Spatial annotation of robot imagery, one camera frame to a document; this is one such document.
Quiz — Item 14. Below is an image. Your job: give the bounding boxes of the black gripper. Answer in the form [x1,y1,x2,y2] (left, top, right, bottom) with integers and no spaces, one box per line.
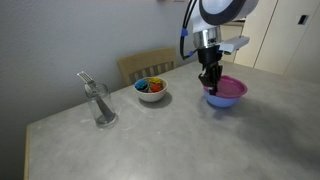
[197,45,224,97]

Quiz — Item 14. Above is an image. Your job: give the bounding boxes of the pink round plastic plate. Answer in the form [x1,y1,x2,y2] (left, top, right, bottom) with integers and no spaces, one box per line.
[203,74,248,99]

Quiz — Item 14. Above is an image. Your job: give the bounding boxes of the blue plastic bowl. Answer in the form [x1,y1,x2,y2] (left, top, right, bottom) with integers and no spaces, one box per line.
[202,87,246,108]

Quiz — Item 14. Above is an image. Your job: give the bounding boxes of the white ceramic bowl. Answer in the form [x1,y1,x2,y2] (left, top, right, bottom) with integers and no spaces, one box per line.
[133,76,169,103]

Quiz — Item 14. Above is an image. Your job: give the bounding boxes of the cream kitchen base cabinet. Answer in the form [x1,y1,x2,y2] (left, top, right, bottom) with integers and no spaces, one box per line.
[220,20,245,64]

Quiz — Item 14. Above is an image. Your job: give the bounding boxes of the yellow toy piece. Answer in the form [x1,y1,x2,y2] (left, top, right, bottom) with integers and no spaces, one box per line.
[147,77,163,86]

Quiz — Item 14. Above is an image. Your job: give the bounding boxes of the red toy piece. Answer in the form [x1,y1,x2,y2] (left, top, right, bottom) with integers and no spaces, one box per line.
[148,83,163,94]

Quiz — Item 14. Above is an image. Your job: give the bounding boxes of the blue toy piece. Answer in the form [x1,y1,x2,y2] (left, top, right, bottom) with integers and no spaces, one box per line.
[134,78,150,93]

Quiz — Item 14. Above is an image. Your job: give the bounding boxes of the light wooden slatted chair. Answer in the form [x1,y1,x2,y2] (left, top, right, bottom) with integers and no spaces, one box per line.
[116,46,178,87]

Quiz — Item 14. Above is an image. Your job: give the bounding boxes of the tall white cabinet doors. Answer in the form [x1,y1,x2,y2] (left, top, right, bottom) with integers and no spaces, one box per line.
[233,0,320,84]

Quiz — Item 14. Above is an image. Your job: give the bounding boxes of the clear glass jar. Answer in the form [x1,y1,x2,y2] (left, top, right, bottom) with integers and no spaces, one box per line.
[84,83,118,128]

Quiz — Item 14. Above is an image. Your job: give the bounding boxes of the black door panel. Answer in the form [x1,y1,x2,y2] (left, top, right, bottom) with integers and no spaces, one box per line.
[297,14,309,26]

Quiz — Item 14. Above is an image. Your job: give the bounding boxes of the clear glass with utensils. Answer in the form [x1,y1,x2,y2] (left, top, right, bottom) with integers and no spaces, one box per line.
[76,70,114,121]

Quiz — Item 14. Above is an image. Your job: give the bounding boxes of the grey wrist camera bar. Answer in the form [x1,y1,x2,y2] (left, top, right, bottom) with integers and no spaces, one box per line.
[218,35,251,55]

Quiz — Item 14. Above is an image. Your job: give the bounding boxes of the black cable with blue tape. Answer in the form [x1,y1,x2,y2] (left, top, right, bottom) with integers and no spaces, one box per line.
[179,0,202,61]

